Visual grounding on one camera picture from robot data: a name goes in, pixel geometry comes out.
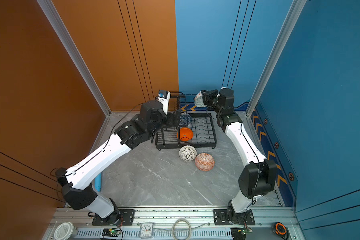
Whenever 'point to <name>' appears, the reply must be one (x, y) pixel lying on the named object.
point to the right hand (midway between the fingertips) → (198, 89)
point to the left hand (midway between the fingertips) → (172, 107)
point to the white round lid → (65, 230)
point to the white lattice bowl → (187, 153)
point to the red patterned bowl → (204, 161)
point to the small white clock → (146, 230)
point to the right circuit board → (246, 231)
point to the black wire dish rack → (197, 129)
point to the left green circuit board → (111, 232)
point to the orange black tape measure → (280, 229)
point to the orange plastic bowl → (186, 134)
